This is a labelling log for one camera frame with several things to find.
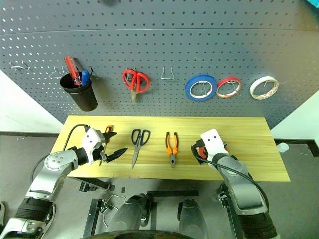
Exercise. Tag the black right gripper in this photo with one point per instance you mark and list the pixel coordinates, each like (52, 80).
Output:
(198, 142)

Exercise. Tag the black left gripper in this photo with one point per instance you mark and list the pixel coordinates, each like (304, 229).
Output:
(97, 156)

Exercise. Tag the large red tape roll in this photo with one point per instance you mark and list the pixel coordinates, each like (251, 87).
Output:
(201, 151)

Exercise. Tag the orange black pliers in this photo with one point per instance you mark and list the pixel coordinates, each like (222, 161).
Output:
(172, 159)

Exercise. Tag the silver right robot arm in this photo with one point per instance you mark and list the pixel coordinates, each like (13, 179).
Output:
(239, 189)

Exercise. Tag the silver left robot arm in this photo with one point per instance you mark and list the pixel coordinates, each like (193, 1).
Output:
(52, 174)

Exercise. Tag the grey metal pegboard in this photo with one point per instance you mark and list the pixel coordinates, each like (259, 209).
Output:
(159, 44)

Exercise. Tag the black plastic cup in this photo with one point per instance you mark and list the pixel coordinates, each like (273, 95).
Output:
(84, 99)

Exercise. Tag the blue tape roll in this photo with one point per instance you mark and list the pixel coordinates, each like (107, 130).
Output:
(188, 87)

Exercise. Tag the small red tape roll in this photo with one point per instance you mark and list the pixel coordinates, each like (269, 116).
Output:
(228, 79)

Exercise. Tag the dark rounded shape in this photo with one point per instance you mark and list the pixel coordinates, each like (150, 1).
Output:
(129, 214)
(192, 219)

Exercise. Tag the white tape roll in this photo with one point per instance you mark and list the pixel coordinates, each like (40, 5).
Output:
(252, 89)

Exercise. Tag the black peg hook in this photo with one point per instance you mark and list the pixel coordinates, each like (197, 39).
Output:
(92, 70)

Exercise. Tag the white plastic object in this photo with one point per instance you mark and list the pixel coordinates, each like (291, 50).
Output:
(282, 147)

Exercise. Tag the teal object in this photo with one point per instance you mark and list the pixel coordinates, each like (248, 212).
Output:
(314, 3)

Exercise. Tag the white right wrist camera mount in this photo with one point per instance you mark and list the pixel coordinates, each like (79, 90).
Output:
(211, 142)

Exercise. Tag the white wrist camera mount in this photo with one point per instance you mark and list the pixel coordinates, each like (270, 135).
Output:
(211, 142)
(89, 139)

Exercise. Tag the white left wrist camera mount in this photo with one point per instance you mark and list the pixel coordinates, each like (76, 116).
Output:
(89, 139)

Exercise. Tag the black metal table frame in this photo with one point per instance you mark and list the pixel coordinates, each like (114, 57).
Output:
(172, 193)

